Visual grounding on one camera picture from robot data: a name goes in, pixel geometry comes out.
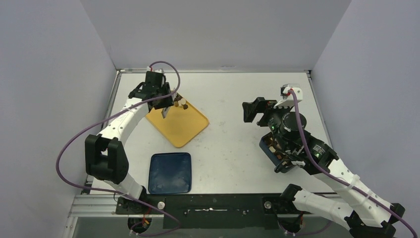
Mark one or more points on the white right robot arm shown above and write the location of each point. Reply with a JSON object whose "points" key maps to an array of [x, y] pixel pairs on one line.
{"points": [[354, 206]]}

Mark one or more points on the aluminium frame rail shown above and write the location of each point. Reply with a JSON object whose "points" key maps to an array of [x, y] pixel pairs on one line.
{"points": [[96, 206]]}

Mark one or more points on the blue chocolate box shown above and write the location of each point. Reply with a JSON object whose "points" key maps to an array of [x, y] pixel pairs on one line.
{"points": [[282, 163]]}

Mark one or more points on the yellow tray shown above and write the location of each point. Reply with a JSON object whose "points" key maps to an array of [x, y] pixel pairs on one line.
{"points": [[181, 124]]}

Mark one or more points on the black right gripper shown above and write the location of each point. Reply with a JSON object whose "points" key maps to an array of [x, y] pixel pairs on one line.
{"points": [[262, 111]]}

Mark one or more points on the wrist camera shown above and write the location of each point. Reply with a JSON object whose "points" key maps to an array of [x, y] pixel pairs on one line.
{"points": [[287, 100], [155, 71]]}

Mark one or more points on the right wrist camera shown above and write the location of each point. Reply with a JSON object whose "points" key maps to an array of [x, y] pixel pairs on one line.
{"points": [[287, 100]]}

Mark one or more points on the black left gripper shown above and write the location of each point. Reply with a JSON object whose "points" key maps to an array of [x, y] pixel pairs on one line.
{"points": [[168, 102]]}

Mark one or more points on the metal tweezers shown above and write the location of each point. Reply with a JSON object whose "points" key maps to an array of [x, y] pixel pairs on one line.
{"points": [[164, 112]]}

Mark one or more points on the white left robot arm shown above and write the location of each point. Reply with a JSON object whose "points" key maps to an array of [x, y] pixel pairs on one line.
{"points": [[105, 156]]}

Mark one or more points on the blue box lid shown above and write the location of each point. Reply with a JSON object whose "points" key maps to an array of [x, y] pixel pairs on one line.
{"points": [[170, 173]]}

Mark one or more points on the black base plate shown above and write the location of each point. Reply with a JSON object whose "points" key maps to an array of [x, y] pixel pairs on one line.
{"points": [[213, 211]]}

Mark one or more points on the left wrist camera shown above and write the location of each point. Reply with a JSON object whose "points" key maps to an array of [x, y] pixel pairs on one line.
{"points": [[155, 71]]}

